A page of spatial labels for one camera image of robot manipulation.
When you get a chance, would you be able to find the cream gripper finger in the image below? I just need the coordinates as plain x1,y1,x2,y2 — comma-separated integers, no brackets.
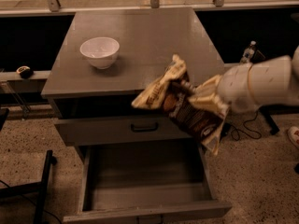
180,79,196,95

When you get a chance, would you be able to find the brown chip bag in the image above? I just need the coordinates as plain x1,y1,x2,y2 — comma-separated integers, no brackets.
132,54,227,155

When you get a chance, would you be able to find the white ceramic bowl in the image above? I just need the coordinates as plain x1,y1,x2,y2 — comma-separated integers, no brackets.
79,37,120,69

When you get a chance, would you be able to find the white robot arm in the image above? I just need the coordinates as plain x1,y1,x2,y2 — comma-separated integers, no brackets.
188,47,299,114

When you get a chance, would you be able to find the grey drawer cabinet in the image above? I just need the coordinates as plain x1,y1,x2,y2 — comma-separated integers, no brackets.
40,7,236,154

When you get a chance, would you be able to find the open grey bottom drawer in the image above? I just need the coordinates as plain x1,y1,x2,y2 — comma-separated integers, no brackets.
64,138,232,224

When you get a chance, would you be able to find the grey middle drawer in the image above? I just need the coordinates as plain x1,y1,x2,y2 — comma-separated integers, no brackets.
55,115,190,146

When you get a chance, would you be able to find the clear plastic water bottle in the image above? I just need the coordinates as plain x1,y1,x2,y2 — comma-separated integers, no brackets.
240,41,256,63

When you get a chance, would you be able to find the white shoe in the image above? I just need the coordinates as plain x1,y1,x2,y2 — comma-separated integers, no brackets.
288,126,299,148

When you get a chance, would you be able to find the small black round device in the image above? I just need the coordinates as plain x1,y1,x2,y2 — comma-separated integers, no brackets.
16,65,34,78

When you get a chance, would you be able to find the black metal stand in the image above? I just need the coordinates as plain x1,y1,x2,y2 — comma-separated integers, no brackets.
0,107,59,224

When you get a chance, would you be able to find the black middle drawer handle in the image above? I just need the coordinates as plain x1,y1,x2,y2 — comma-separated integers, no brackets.
130,122,159,133

